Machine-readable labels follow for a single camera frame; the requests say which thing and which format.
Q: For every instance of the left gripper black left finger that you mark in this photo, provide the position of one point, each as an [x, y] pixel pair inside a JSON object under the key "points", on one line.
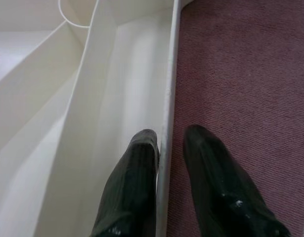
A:
{"points": [[127, 192]]}

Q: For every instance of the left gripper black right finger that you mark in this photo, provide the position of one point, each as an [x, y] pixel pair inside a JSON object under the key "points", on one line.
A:
{"points": [[221, 187]]}

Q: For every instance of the white plastic children table top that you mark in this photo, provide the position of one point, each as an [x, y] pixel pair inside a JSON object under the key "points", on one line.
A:
{"points": [[67, 123]]}

